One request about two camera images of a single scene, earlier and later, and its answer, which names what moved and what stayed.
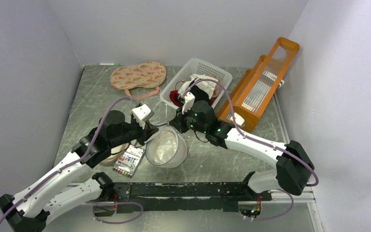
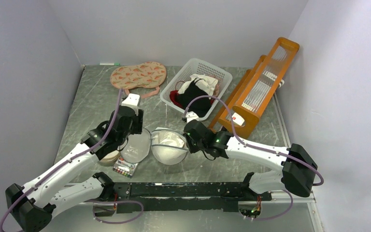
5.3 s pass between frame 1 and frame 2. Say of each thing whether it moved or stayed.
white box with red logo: stayed
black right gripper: moved
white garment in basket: stayed
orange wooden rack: stayed
